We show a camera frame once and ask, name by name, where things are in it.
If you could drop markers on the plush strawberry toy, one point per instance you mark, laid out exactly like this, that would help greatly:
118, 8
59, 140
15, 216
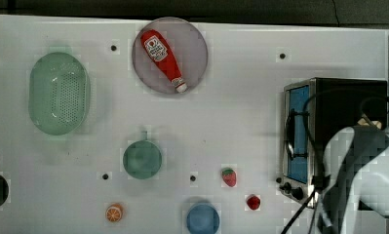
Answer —
229, 177

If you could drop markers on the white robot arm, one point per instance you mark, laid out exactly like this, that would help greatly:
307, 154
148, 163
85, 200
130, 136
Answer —
356, 163

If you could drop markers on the green cup with handle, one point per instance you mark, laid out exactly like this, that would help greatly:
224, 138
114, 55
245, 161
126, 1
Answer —
143, 158

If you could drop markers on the green perforated colander basket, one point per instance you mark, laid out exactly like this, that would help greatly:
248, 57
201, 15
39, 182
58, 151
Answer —
59, 94

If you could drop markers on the black toaster oven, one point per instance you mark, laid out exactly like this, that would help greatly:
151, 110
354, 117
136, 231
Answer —
315, 110

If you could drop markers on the plush peeled banana toy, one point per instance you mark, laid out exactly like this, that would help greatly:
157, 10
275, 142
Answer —
366, 121

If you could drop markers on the grey round plate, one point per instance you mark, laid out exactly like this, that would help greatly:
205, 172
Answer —
191, 52

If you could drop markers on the orange slice toy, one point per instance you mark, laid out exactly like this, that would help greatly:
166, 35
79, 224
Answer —
114, 213

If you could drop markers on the red ketchup bottle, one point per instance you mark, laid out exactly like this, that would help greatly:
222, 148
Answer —
161, 54

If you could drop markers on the small red strawberry toy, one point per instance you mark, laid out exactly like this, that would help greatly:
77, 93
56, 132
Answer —
253, 202

